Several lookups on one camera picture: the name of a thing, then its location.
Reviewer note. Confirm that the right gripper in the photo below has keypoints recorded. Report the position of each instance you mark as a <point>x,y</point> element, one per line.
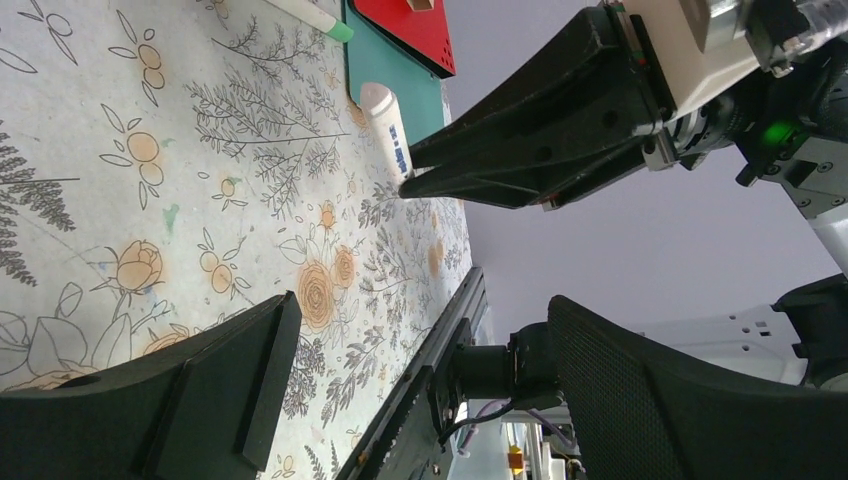
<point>769,77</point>

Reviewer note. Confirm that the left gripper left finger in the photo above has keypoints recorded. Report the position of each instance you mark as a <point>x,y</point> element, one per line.
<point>204,408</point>

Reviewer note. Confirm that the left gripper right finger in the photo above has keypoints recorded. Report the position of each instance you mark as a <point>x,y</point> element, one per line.
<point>642,410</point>

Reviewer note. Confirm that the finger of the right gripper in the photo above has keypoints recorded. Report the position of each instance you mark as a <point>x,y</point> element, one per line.
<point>520,171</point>

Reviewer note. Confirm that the plain white marker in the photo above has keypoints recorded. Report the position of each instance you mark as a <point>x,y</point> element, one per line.
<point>382,112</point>

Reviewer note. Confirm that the light green cap marker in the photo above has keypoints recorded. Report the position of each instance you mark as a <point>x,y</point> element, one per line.
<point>315,17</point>

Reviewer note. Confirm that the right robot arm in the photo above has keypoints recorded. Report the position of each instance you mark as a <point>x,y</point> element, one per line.
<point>802,172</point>

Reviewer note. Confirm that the teal folder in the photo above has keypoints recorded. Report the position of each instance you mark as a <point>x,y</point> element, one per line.
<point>371,57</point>

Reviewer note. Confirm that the red folder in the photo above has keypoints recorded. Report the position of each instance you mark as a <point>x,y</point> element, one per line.
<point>420,28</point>

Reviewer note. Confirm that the floral table mat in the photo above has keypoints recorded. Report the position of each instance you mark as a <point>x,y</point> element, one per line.
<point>167,165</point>

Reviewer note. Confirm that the black mounting rail base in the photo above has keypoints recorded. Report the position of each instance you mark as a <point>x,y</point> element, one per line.
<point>403,440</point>

